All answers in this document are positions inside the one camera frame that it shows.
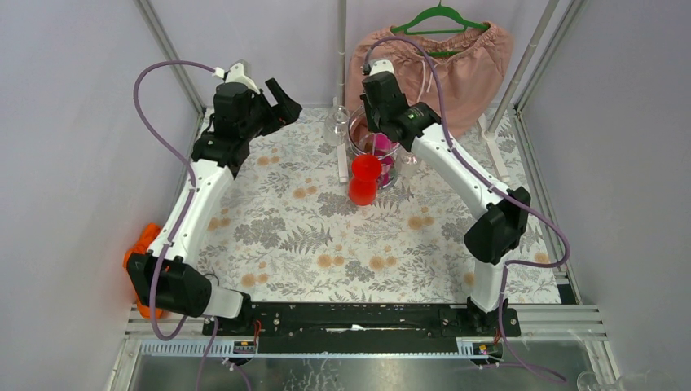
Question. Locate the pink plastic wine glass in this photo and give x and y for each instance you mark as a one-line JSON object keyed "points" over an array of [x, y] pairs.
{"points": [[385, 151]]}

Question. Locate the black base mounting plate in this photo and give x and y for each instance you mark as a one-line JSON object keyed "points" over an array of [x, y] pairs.
{"points": [[364, 328]]}

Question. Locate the orange cloth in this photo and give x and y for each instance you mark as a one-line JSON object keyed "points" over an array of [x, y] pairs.
{"points": [[135, 259]]}

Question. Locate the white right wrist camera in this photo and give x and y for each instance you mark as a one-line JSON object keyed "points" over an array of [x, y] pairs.
{"points": [[376, 66]]}

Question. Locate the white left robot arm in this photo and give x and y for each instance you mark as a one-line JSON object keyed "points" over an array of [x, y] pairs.
{"points": [[168, 268]]}

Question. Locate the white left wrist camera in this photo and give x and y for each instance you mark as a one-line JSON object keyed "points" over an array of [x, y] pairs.
{"points": [[238, 73]]}

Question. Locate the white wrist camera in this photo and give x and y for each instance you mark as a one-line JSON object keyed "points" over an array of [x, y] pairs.
{"points": [[376, 66], [238, 73]]}

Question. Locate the pink drawstring shorts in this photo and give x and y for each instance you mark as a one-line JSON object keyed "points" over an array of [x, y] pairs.
{"points": [[471, 77]]}

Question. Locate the green clothes hanger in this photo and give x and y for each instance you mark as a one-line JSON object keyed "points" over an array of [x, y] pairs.
{"points": [[438, 20]]}

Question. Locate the red plastic wine glass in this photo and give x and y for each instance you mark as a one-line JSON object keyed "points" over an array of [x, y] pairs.
{"points": [[363, 185]]}

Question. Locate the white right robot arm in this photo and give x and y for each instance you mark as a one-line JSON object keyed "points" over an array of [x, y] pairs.
{"points": [[500, 219]]}

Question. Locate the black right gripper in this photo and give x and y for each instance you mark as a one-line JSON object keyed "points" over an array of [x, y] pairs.
{"points": [[371, 126]]}

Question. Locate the clear ribbed wine glass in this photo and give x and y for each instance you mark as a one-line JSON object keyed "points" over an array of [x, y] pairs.
{"points": [[335, 125]]}

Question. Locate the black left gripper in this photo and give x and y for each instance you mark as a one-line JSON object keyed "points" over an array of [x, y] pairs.
{"points": [[271, 112]]}

